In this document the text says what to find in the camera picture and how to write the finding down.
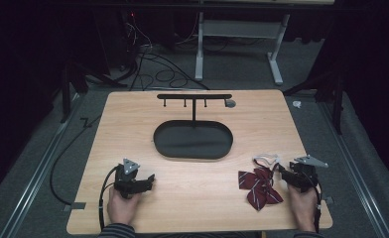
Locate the black floor cable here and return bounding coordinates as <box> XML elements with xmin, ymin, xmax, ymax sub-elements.
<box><xmin>49</xmin><ymin>114</ymin><xmax>101</xmax><ymax>206</ymax></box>

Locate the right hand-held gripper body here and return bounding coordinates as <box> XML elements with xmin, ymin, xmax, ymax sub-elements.
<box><xmin>289</xmin><ymin>155</ymin><xmax>329</xmax><ymax>193</ymax></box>

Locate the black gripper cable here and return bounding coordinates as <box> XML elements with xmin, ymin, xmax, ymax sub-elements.
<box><xmin>97</xmin><ymin>165</ymin><xmax>120</xmax><ymax>231</ymax></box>
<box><xmin>309</xmin><ymin>178</ymin><xmax>324</xmax><ymax>234</ymax></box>

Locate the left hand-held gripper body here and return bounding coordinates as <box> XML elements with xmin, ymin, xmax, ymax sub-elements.
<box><xmin>113</xmin><ymin>158</ymin><xmax>141</xmax><ymax>199</ymax></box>

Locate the dark computer tower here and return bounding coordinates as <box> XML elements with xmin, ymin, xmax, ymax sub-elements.
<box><xmin>94</xmin><ymin>8</ymin><xmax>143</xmax><ymax>72</ymax></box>

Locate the black metal stand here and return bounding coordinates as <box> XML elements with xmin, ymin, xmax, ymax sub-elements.
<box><xmin>59</xmin><ymin>60</ymin><xmax>128</xmax><ymax>124</ymax></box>
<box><xmin>282</xmin><ymin>63</ymin><xmax>345</xmax><ymax>136</ymax></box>

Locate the person's left hand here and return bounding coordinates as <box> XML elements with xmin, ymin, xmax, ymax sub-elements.
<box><xmin>106</xmin><ymin>188</ymin><xmax>142</xmax><ymax>227</ymax></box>

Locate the tangle of black floor cables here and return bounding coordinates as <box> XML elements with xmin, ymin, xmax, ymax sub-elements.
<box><xmin>117</xmin><ymin>13</ymin><xmax>211</xmax><ymax>91</ymax></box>

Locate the white metal desk frame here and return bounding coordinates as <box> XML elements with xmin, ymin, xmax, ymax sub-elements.
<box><xmin>194</xmin><ymin>11</ymin><xmax>292</xmax><ymax>87</ymax></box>

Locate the metal floor rail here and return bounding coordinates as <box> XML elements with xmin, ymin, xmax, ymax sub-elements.
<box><xmin>0</xmin><ymin>93</ymin><xmax>81</xmax><ymax>238</ymax></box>
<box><xmin>317</xmin><ymin>98</ymin><xmax>389</xmax><ymax>238</ymax></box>

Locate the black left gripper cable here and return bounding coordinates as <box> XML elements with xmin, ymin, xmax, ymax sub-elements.
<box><xmin>97</xmin><ymin>165</ymin><xmax>120</xmax><ymax>231</ymax></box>

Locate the person's right hand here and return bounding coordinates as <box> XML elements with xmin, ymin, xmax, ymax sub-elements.
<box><xmin>287</xmin><ymin>185</ymin><xmax>320</xmax><ymax>232</ymax></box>

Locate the black hanger stand oval base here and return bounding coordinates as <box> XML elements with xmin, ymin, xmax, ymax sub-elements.
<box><xmin>152</xmin><ymin>93</ymin><xmax>234</xmax><ymax>161</ymax></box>

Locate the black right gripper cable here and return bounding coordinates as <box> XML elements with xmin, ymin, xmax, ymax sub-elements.
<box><xmin>309</xmin><ymin>178</ymin><xmax>324</xmax><ymax>234</ymax></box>

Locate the dark red striped bow tie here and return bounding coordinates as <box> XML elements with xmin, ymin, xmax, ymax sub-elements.
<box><xmin>237</xmin><ymin>152</ymin><xmax>285</xmax><ymax>212</ymax></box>

